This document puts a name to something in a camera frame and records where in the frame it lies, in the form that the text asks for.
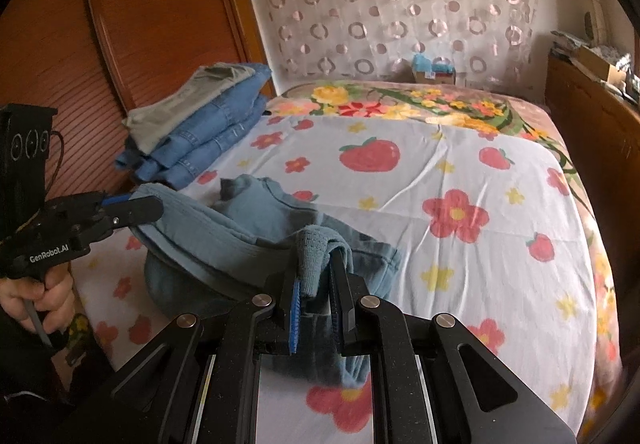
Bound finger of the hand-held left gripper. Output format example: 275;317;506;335
69;196;164;246
49;191;133;219

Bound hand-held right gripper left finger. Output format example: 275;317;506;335
59;273;303;444

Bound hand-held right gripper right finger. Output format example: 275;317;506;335
327;255;577;444

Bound grey-blue denim pants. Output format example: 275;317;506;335
130;174;404;388

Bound person's left forearm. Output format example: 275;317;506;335
0;309;116;444

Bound folded grey-green pants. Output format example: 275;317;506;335
122;64;257;156

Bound person's left hand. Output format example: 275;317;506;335
0;268;77;348

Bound folded blue jeans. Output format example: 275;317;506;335
114;104;267;191
145;64;274;166

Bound strawberry print bed sheet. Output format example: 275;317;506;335
75;113;603;444

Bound floral blanket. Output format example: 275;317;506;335
274;79;627;405

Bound blue packet box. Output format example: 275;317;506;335
410;53;459;86

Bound wooden cabinet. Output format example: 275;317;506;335
544;52;640;310

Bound cardboard box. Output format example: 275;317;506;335
576;44;629;86

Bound thin black cable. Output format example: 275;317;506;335
47;128;67;197

